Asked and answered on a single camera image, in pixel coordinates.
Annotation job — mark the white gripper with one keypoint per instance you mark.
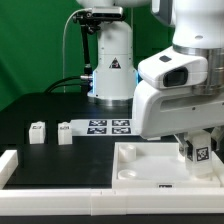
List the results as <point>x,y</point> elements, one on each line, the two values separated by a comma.
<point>180,93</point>

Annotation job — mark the white square tabletop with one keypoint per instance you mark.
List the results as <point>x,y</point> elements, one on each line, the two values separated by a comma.
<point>156,165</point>

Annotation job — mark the white marker sheet with tags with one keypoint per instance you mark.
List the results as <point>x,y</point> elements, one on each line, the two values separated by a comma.
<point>102,127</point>

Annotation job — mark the white obstacle wall front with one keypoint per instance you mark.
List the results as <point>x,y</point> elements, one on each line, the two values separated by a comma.
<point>111,202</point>

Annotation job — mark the white obstacle wall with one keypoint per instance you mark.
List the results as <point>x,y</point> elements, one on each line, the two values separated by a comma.
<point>111,202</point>
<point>8,164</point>

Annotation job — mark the black camera on mount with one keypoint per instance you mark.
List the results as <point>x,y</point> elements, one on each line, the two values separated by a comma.
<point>99,14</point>

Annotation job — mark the white obstacle wall left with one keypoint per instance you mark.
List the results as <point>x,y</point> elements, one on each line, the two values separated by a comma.
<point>8,164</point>

